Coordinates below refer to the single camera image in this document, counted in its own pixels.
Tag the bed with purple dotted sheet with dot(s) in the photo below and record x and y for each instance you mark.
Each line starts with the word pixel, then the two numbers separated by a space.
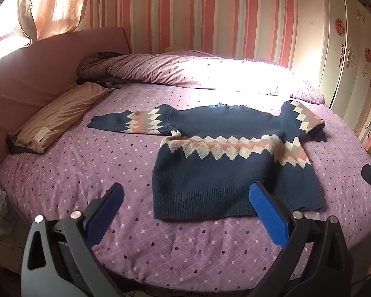
pixel 80 176

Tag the dark brown cloth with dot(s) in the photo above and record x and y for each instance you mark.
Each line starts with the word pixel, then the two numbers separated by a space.
pixel 94 60

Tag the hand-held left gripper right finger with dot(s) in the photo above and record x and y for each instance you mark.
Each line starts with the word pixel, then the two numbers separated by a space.
pixel 267 213

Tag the white wardrobe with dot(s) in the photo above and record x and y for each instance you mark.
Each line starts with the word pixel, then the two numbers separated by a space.
pixel 343 52

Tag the navy patterned knit sweater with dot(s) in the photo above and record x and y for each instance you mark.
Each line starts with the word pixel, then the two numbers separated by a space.
pixel 210 179

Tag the yellow object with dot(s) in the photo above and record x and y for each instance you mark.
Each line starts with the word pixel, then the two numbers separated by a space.
pixel 172 49

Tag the pink sheer curtain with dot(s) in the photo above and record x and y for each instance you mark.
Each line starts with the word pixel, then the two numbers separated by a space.
pixel 55 3

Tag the pink padded headboard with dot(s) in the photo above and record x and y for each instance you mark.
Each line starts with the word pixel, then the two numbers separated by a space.
pixel 34 74

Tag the tan pillow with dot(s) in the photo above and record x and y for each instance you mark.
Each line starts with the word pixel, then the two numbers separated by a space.
pixel 61 114

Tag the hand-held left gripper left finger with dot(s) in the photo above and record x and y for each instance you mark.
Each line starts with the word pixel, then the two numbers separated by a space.
pixel 106 210

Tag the purple dotted duvet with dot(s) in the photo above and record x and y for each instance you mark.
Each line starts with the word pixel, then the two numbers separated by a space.
pixel 160 68

